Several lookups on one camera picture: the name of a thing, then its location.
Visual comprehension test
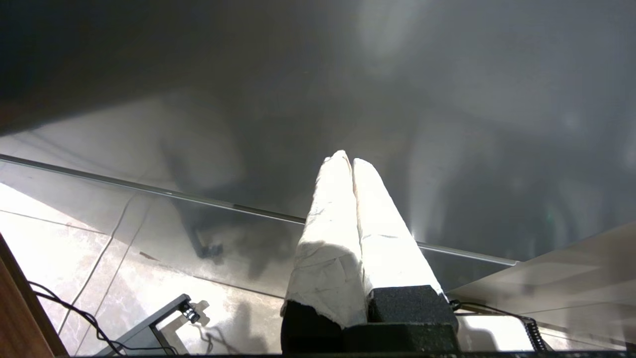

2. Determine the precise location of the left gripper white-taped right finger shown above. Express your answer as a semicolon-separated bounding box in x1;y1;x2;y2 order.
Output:
353;158;459;349

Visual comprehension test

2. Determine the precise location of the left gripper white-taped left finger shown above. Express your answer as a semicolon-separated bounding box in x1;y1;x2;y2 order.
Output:
281;150;369;355

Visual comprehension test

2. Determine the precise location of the stainless steel appliance door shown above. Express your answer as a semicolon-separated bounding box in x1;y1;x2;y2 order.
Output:
0;0;636;299

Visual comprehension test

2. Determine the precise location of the grey metal stand leg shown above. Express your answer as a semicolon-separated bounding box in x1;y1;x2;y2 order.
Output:
96;294;210;357

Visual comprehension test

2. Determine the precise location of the brown wooden board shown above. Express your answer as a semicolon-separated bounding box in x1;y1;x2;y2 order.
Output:
0;234;69;358

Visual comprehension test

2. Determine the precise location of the black coiled cable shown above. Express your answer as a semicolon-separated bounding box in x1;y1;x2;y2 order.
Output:
449;300;553;352

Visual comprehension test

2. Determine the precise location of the thin black floor cable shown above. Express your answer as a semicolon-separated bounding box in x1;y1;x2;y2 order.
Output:
29;281;178;357

